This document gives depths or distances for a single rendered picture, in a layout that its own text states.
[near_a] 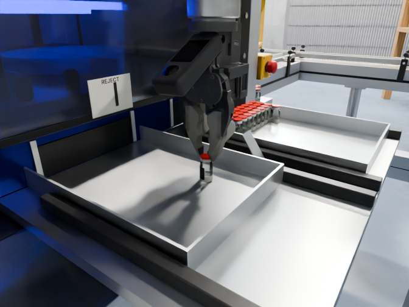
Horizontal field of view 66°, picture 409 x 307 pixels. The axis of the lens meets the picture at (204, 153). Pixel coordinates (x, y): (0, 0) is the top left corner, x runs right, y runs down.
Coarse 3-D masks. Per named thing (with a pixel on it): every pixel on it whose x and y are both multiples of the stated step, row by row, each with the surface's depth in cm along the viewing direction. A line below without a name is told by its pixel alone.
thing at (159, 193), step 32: (96, 160) 61; (128, 160) 61; (160, 160) 61; (192, 160) 61; (224, 160) 59; (256, 160) 55; (64, 192) 45; (96, 192) 50; (128, 192) 50; (160, 192) 50; (192, 192) 50; (224, 192) 50; (256, 192) 45; (128, 224) 38; (160, 224) 42; (192, 224) 42; (224, 224) 39; (192, 256) 34
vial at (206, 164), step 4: (204, 160) 51; (208, 160) 51; (200, 164) 52; (204, 164) 52; (208, 164) 52; (212, 164) 52; (204, 168) 52; (208, 168) 52; (212, 168) 53; (204, 172) 52; (208, 172) 52; (212, 172) 53; (204, 176) 52; (208, 176) 52; (204, 180) 53; (208, 180) 53
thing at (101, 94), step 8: (88, 80) 48; (96, 80) 49; (104, 80) 50; (112, 80) 51; (120, 80) 53; (128, 80) 54; (88, 88) 48; (96, 88) 49; (104, 88) 50; (112, 88) 52; (120, 88) 53; (128, 88) 54; (96, 96) 50; (104, 96) 51; (112, 96) 52; (120, 96) 53; (128, 96) 55; (96, 104) 50; (104, 104) 51; (112, 104) 52; (120, 104) 54; (128, 104) 55; (96, 112) 50; (104, 112) 51; (112, 112) 53
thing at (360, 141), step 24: (288, 120) 84; (312, 120) 81; (336, 120) 78; (360, 120) 74; (264, 144) 62; (288, 144) 68; (312, 144) 68; (336, 144) 68; (360, 144) 68; (360, 168) 53
